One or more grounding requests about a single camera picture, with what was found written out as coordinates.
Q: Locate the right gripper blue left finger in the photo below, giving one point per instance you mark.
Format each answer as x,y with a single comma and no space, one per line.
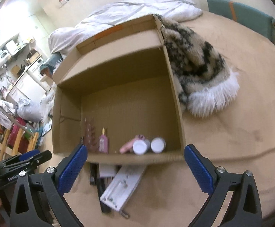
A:
69,168

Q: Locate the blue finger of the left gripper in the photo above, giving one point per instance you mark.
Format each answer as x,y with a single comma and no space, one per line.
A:
29,164
18,158

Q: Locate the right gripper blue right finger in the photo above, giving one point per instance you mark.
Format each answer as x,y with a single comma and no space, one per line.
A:
202,169

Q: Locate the black flashlight with strap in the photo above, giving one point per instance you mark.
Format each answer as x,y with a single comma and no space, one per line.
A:
95,180

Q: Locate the pink hair claw clip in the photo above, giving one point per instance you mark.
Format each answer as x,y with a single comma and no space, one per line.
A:
89,136

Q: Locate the pink perfume bottle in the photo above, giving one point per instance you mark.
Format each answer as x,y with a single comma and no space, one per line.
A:
103,142

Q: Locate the white cap pill bottle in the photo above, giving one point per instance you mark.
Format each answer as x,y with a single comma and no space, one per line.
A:
158,145

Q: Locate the white remote control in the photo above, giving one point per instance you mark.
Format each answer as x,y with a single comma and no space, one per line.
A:
125,182

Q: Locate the pink soft toy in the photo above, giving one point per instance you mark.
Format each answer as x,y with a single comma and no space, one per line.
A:
129,145

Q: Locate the bathroom scale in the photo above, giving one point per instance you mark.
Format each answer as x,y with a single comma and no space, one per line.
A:
47,127

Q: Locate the white paper card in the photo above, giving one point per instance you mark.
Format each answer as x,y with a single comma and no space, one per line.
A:
107,171

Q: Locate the grey plastic bag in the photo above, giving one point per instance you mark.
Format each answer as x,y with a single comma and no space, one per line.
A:
30,110

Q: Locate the white kitchen cabinets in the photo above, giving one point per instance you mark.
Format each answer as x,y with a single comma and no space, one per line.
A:
28,87

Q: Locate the shaggy black beige rug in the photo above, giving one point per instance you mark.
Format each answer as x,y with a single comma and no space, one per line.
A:
204,82

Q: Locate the open cardboard box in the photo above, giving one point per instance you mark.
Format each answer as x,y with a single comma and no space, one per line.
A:
122,79

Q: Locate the white crumpled duvet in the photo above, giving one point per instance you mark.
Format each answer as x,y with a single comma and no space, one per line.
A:
64,39

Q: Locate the teal cushion orange stripe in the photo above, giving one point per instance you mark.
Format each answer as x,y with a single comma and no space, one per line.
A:
248,16

